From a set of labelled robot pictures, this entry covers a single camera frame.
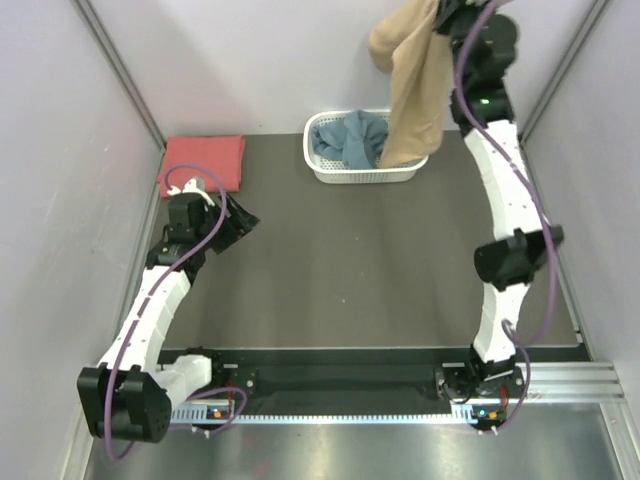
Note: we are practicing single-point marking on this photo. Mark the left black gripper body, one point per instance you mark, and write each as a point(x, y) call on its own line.
point(226, 234)

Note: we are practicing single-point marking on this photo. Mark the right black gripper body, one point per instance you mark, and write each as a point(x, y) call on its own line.
point(457, 20)

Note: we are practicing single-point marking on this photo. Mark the beige t shirt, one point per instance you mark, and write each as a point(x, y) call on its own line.
point(406, 46)

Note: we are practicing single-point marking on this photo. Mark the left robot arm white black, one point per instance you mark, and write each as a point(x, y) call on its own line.
point(128, 395)

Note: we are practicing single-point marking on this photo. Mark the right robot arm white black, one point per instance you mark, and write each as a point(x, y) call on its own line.
point(483, 45)

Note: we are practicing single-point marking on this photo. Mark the folded red t shirt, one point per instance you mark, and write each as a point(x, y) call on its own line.
point(221, 155)

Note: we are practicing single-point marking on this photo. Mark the white perforated plastic basket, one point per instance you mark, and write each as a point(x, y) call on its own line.
point(336, 172)

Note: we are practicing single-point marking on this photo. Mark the crumpled blue t shirt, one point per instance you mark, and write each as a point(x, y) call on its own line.
point(357, 139)

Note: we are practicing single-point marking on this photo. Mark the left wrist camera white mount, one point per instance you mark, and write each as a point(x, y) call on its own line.
point(196, 185)

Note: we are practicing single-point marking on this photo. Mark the right aluminium corner post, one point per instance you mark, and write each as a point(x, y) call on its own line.
point(585, 29)

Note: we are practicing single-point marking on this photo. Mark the aluminium corner post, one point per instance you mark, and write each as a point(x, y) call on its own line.
point(99, 33)
point(585, 29)

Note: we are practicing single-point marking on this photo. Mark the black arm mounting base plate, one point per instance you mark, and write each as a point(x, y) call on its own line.
point(355, 381)

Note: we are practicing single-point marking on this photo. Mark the white slotted cable duct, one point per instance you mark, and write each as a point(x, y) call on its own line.
point(216, 413)

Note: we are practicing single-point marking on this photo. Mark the left aluminium corner post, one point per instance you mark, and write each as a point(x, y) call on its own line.
point(99, 33)

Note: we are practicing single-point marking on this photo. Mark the aluminium front frame rail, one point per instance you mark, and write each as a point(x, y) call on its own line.
point(574, 382)

